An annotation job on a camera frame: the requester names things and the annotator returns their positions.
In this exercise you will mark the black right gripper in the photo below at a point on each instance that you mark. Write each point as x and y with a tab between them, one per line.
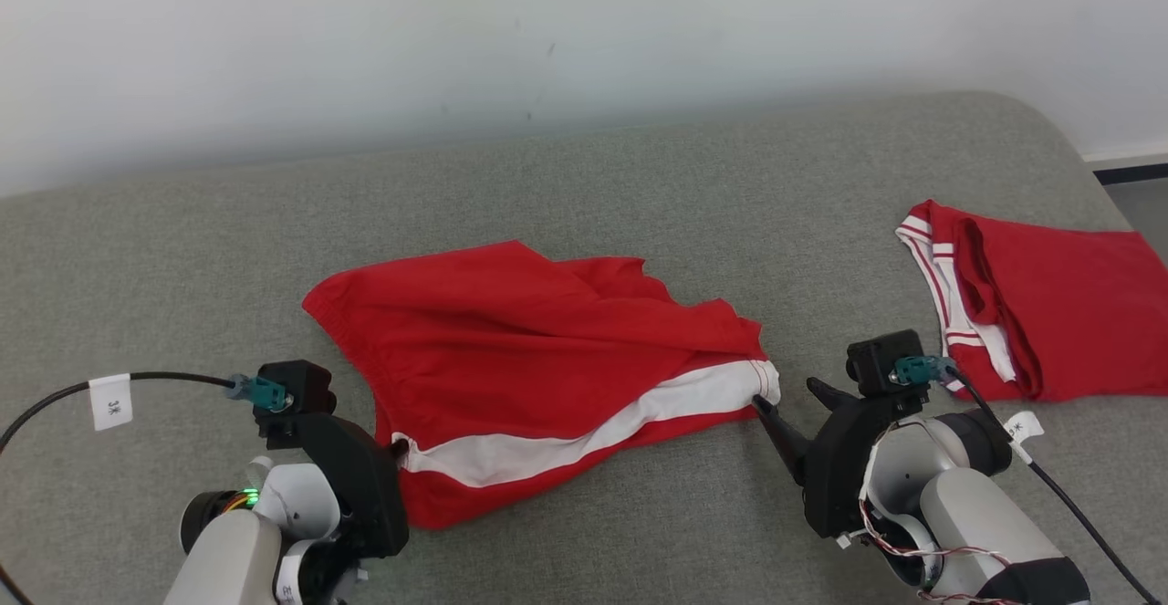
835	477

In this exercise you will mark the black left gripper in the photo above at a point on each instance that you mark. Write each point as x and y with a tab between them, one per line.
370	486

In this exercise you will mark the red shorts with white stripe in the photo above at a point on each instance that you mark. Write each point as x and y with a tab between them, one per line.
474	340

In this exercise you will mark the red white basketball jersey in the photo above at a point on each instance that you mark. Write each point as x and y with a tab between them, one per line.
1068	313

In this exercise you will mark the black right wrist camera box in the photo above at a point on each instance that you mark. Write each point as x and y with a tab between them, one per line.
876	359

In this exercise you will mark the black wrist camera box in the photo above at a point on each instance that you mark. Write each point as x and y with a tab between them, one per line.
301	386
876	359

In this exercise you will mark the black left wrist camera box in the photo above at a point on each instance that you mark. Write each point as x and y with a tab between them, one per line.
301	386

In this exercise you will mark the wall baseboard strip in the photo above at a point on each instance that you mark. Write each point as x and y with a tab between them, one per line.
1131	167

